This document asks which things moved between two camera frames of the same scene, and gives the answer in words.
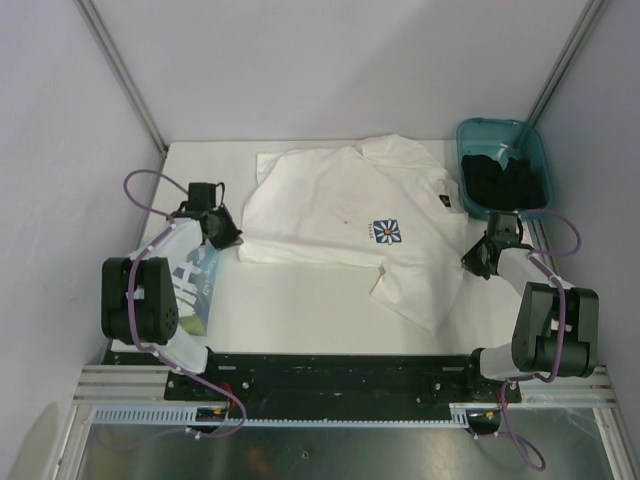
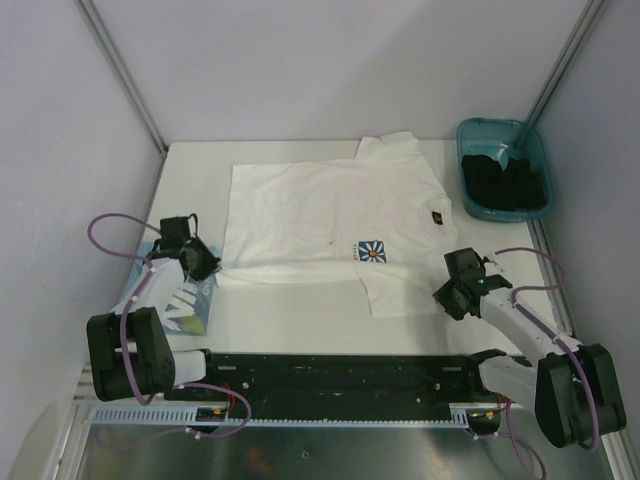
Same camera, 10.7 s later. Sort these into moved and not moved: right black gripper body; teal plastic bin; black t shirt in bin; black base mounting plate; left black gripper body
Moved: left black gripper body; right black gripper body
Not moved: black t shirt in bin; black base mounting plate; teal plastic bin
